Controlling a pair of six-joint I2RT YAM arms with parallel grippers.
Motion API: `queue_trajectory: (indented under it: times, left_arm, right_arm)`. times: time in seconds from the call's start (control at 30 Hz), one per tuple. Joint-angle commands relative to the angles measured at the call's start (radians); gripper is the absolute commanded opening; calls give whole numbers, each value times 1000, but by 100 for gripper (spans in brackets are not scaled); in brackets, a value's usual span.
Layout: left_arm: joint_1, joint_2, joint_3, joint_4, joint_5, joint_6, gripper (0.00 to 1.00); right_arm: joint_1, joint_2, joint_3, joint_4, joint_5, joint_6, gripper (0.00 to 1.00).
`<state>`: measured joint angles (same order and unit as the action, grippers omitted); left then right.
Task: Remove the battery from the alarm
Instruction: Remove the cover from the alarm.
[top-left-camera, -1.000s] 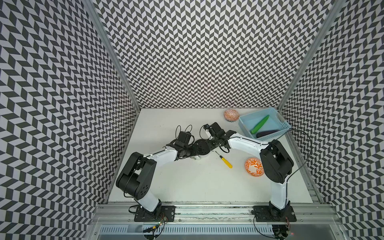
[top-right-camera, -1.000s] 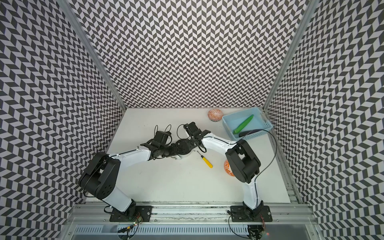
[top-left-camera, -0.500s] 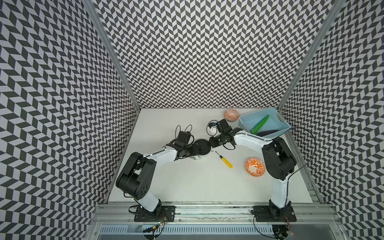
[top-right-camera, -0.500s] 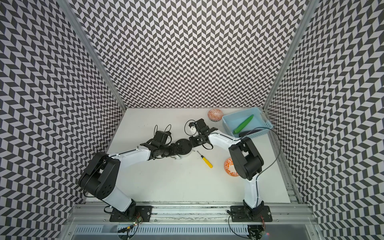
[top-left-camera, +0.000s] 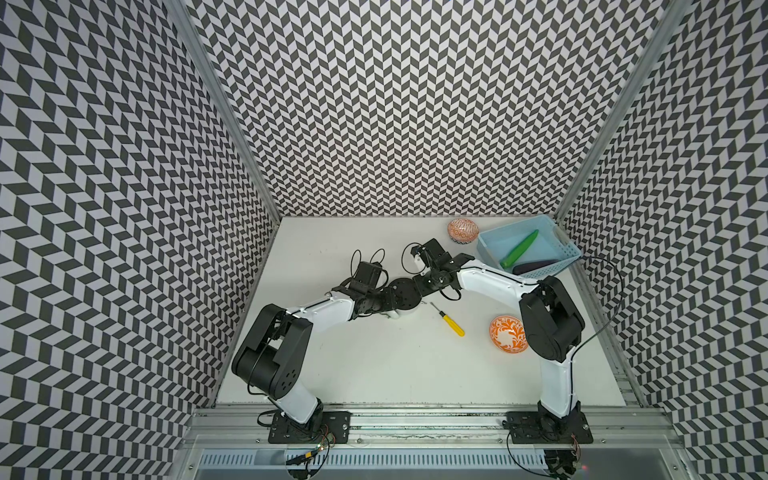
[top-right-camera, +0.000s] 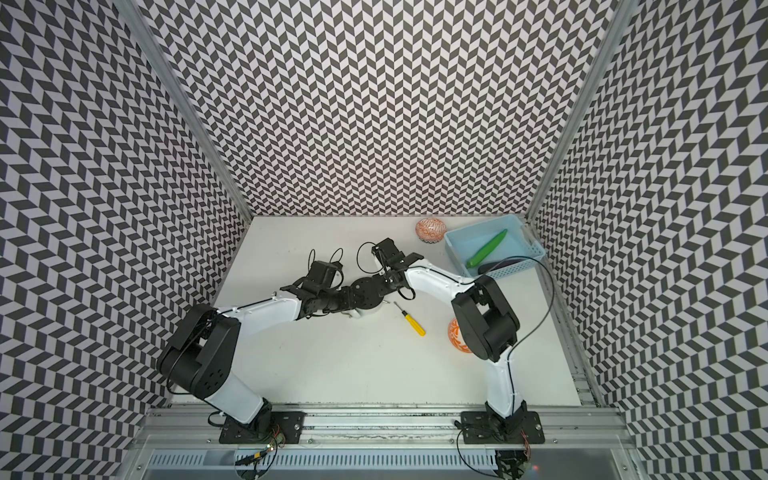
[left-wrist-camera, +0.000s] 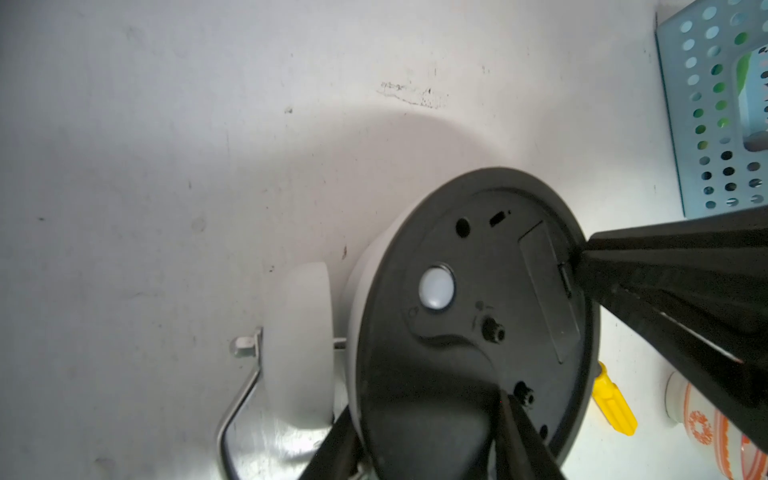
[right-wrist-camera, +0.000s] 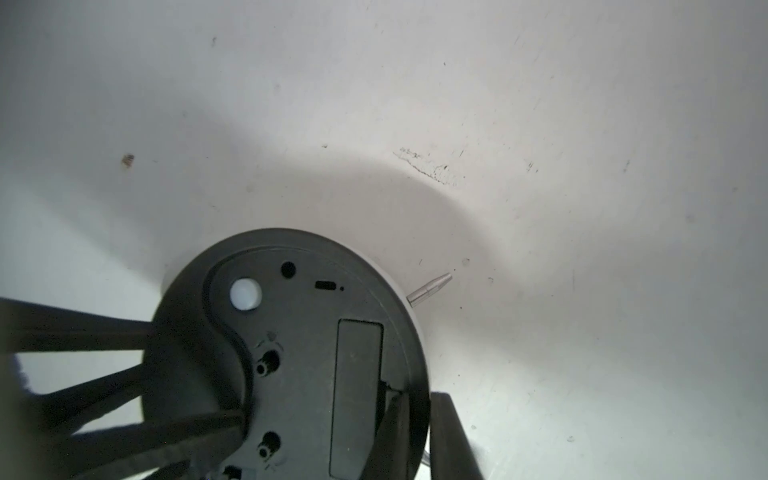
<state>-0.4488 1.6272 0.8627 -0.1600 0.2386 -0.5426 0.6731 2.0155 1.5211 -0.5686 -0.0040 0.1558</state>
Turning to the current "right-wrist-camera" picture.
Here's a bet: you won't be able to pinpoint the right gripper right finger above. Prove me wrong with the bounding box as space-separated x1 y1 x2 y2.
429 392 483 480

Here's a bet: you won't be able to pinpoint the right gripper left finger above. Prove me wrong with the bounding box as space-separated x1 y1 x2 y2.
360 393 410 480

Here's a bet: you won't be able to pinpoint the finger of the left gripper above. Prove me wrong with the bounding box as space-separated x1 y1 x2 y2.
35 410 246 479
1 298 151 353

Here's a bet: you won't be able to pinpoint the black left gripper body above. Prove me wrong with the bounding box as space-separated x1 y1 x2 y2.
1 353 145 479

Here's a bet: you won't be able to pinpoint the white twin bell alarm clock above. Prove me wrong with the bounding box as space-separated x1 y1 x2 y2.
142 228 450 479

